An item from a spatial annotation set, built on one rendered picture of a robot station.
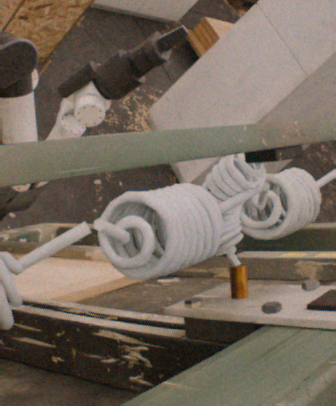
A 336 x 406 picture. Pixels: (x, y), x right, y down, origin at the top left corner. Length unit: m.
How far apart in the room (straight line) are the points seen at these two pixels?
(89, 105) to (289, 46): 2.26
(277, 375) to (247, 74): 3.25
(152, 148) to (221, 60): 3.36
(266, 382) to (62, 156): 0.19
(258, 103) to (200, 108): 0.41
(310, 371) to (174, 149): 0.17
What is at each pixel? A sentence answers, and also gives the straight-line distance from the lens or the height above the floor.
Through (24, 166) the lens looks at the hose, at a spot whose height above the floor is 1.96.
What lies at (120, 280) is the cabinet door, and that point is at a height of 1.37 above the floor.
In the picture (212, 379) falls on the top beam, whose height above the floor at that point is 1.89.
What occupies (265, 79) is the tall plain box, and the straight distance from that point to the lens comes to 3.53.
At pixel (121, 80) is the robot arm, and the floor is 1.49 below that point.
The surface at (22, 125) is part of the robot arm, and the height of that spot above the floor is 1.22.
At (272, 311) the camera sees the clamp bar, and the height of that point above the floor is 1.88.
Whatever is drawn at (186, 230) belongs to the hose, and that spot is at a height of 1.90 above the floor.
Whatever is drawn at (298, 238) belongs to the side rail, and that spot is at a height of 1.53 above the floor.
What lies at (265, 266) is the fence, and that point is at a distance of 1.12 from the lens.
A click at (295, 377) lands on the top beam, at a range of 0.40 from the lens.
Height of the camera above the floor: 2.17
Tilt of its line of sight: 34 degrees down
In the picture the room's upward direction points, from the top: 47 degrees clockwise
